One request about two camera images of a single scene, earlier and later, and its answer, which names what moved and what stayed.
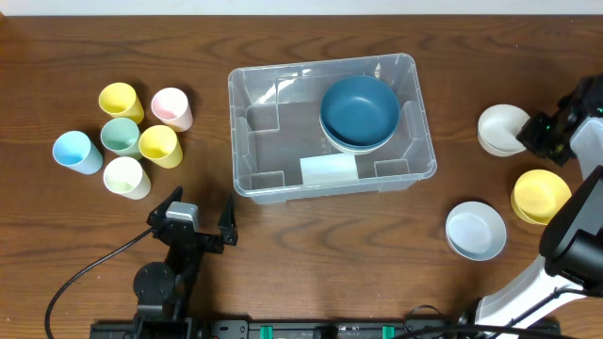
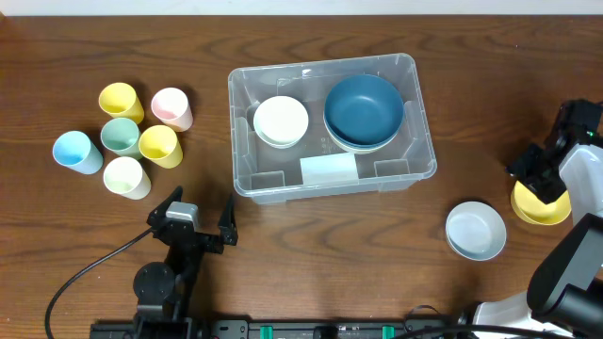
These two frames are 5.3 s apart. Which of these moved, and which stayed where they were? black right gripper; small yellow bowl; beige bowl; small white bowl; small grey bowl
Moved: small white bowl; black right gripper
Stayed: beige bowl; small grey bowl; small yellow bowl
